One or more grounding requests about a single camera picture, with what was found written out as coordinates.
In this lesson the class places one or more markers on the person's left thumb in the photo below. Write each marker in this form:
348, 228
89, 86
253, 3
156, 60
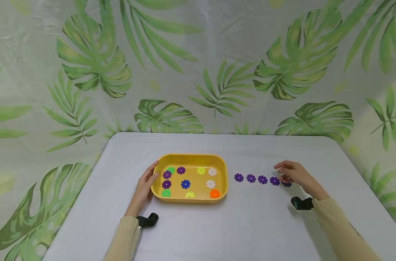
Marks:
154, 176

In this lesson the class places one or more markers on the person's right forearm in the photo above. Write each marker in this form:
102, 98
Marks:
341, 232

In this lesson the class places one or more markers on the person's left index finger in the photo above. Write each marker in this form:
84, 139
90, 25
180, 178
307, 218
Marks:
153, 166

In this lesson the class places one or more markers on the person's left hand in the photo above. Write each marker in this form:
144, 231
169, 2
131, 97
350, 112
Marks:
141, 192

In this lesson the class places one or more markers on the person's right fingers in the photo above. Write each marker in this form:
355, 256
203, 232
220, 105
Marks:
284, 170

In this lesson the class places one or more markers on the purple snowflake disc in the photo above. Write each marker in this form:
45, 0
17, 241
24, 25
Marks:
274, 181
239, 177
251, 178
262, 179
287, 184

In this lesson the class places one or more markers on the black wrist band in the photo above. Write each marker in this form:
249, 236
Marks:
147, 220
301, 203

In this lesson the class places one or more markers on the person's right hand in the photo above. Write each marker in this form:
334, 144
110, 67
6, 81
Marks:
299, 174

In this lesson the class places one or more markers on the yellow plastic tray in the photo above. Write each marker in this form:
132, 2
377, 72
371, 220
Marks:
197, 158

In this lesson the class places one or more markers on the person's left forearm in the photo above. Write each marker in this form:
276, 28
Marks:
124, 239

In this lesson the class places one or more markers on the set of mixed coloured discs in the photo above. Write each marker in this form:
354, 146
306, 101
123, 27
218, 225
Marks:
185, 184

